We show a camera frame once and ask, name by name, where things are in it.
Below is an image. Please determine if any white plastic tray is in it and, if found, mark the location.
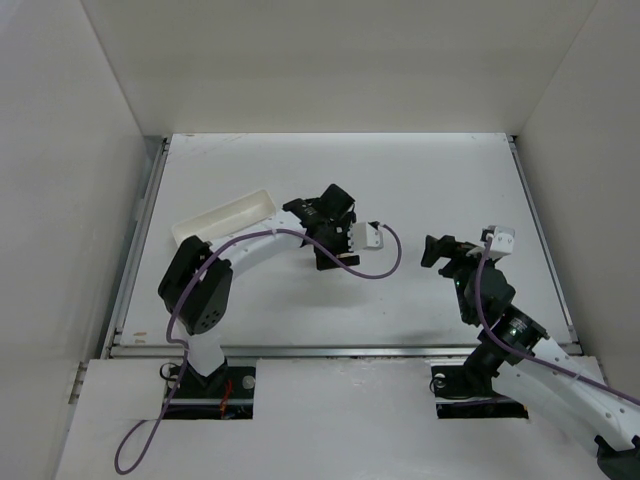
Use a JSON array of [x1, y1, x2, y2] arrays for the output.
[[171, 190, 277, 246]]

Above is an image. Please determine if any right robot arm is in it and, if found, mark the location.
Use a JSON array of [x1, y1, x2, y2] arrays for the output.
[[421, 226, 639, 479]]

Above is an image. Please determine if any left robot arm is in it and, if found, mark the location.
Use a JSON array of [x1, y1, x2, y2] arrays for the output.
[[158, 184, 360, 396]]

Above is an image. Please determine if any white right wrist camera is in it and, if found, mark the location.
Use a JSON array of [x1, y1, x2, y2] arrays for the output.
[[481, 225, 515, 260]]

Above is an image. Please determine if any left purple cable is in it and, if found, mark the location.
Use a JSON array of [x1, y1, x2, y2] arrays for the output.
[[114, 222, 403, 475]]

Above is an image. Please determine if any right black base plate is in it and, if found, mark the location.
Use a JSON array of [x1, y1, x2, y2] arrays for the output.
[[430, 365, 516, 406]]

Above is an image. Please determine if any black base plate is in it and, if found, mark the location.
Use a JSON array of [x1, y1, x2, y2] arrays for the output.
[[430, 365, 516, 406], [171, 364, 257, 406]]

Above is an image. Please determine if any right aluminium rail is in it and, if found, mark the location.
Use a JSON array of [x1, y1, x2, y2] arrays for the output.
[[506, 134, 584, 355]]

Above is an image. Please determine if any aluminium rail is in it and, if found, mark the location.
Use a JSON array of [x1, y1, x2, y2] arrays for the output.
[[506, 134, 584, 355], [106, 345, 475, 358], [92, 135, 170, 359]]

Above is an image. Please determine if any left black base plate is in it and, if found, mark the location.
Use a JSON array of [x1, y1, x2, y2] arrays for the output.
[[171, 364, 257, 406]]

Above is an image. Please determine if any left aluminium rail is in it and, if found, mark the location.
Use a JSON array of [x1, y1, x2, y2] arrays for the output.
[[92, 135, 170, 359]]

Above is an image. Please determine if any front aluminium rail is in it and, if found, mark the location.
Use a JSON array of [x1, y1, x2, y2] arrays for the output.
[[106, 345, 475, 358]]

